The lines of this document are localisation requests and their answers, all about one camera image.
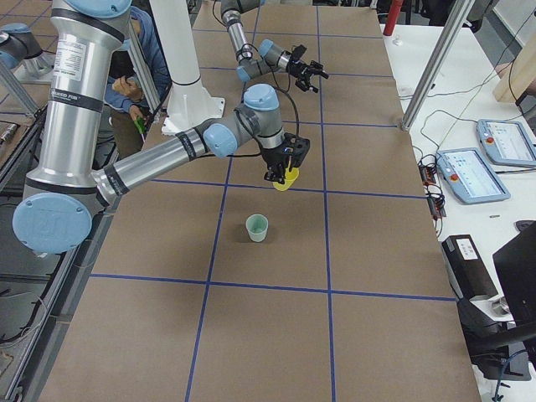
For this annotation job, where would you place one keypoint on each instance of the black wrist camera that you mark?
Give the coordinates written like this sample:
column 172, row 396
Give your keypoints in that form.
column 297, row 53

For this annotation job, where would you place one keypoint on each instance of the person in blue hoodie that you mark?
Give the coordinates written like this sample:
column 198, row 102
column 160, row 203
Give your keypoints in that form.
column 124, row 93

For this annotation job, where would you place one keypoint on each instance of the blue teach pendant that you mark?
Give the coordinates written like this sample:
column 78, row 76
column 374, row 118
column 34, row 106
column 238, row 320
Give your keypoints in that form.
column 470, row 177
column 506, row 143

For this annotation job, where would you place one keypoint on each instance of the brown paper table cover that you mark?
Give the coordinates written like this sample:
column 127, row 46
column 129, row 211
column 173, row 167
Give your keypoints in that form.
column 346, row 299

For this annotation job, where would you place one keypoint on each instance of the far blue teach pendant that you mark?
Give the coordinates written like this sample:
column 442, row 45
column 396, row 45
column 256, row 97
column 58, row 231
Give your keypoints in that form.
column 506, row 143

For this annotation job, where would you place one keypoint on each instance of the aluminium frame post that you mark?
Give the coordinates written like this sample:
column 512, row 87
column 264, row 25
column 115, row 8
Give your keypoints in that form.
column 446, row 39

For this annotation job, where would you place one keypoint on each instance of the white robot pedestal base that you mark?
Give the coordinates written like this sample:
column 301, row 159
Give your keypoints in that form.
column 189, row 103

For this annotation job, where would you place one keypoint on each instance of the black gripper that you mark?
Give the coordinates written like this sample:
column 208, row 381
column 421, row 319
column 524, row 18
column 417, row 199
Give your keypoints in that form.
column 298, row 69
column 273, row 157

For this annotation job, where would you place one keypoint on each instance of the yellow plastic cup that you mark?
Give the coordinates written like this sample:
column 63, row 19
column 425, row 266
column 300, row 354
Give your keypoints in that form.
column 291, row 175

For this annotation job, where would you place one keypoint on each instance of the black power box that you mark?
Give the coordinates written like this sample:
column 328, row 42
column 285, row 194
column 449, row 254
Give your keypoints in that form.
column 467, row 273

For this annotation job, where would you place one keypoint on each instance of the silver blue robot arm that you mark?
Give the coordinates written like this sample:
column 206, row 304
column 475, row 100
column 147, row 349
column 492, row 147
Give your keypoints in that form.
column 269, row 57
column 79, row 172

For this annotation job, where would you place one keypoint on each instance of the near blue teach pendant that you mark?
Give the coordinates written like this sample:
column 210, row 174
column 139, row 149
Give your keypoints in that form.
column 470, row 177

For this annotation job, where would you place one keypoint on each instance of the green plastic cup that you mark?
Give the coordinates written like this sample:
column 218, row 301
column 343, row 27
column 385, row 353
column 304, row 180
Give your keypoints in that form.
column 257, row 226

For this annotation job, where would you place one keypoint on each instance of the black computer monitor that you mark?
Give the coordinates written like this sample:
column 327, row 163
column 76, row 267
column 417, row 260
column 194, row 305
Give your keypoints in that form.
column 515, row 267

